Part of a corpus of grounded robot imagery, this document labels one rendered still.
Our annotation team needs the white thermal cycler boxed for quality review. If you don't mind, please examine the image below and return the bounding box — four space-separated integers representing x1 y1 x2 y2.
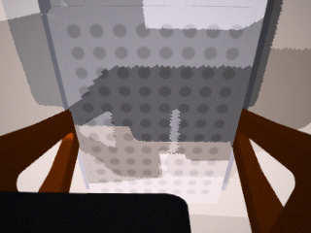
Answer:
0 0 311 233

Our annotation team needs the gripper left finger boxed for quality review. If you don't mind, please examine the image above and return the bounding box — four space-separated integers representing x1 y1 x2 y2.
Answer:
0 109 80 192

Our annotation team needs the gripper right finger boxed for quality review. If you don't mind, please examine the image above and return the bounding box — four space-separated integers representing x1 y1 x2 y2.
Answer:
232 108 311 233

